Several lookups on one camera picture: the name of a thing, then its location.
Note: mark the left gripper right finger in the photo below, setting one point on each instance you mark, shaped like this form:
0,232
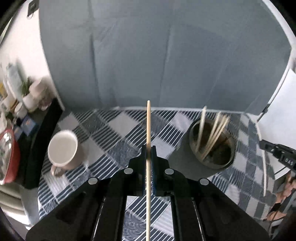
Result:
200,211

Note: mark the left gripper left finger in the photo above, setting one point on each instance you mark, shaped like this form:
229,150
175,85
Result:
96,210

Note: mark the red kitchen object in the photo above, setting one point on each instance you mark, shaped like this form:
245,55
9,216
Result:
10,157

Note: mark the person's right hand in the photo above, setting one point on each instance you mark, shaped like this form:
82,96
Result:
287,188

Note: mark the black cylindrical utensil holder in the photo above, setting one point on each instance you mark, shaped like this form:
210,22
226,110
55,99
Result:
215,153

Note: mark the beige ceramic mug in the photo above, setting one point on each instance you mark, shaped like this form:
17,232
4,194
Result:
64,152

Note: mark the patterned navy white tablecloth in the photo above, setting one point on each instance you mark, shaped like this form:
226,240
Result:
112,137

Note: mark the grey panel backdrop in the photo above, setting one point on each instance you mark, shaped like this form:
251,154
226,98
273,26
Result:
227,55

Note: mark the white jars on shelf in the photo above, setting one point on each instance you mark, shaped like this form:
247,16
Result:
20,96

